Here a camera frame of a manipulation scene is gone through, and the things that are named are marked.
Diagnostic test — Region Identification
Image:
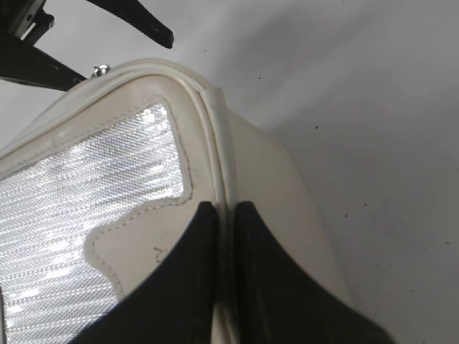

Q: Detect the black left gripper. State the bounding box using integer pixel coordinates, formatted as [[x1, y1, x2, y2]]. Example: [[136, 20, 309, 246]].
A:
[[1, 0, 87, 90]]

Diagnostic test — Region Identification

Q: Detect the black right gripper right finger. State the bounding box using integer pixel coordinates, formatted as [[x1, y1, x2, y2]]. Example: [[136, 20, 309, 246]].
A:
[[211, 201, 349, 344]]

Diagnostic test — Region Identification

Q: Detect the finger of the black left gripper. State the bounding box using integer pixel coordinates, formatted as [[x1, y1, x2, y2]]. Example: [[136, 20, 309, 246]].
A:
[[89, 0, 174, 49]]

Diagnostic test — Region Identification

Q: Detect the cream zippered bag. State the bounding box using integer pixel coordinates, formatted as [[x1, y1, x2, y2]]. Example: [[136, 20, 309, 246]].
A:
[[1, 59, 351, 343]]

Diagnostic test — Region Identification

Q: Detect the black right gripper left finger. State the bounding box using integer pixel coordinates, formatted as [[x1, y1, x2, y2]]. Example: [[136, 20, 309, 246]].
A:
[[93, 201, 220, 344]]

